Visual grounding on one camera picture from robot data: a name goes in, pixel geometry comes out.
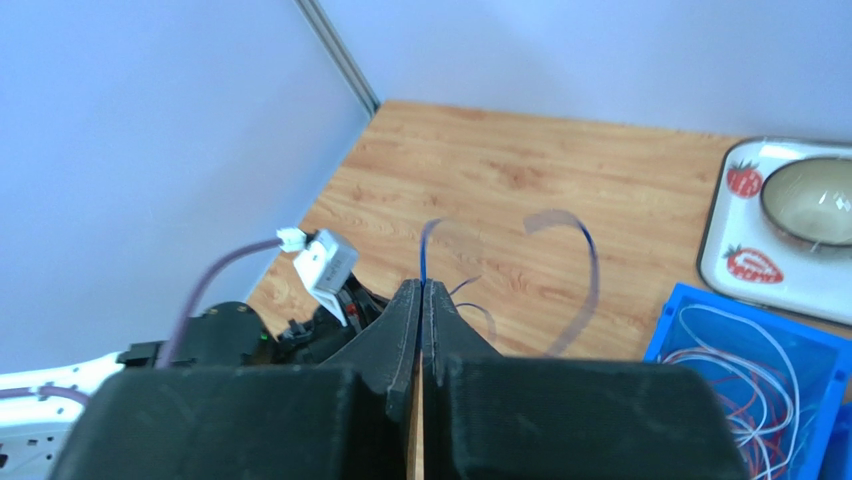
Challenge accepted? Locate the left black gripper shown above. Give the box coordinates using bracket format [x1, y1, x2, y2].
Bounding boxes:
[276, 274, 389, 365]

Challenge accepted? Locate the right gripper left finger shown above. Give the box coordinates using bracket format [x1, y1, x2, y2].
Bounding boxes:
[50, 279, 422, 479]

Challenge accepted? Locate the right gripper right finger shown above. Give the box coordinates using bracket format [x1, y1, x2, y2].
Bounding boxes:
[421, 280, 747, 479]

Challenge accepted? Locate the dark blue wire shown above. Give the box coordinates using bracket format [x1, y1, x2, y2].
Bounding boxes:
[419, 209, 602, 357]

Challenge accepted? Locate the white wire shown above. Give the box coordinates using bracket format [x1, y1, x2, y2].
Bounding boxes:
[658, 304, 803, 480]

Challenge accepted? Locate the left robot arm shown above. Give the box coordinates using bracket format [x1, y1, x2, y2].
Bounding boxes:
[1, 302, 407, 479]

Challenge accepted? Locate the left blue plastic bin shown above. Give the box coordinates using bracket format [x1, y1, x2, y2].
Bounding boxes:
[644, 283, 851, 479]

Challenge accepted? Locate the strawberry print tray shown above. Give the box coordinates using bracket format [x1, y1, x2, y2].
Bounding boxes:
[697, 137, 851, 324]

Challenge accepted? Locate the ceramic bowl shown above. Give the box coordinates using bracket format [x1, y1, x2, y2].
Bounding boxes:
[759, 156, 851, 252]

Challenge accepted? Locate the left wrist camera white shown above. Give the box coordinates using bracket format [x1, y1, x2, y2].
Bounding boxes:
[276, 227, 359, 327]

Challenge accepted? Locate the left aluminium frame post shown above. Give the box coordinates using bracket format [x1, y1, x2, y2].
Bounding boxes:
[295, 0, 382, 118]

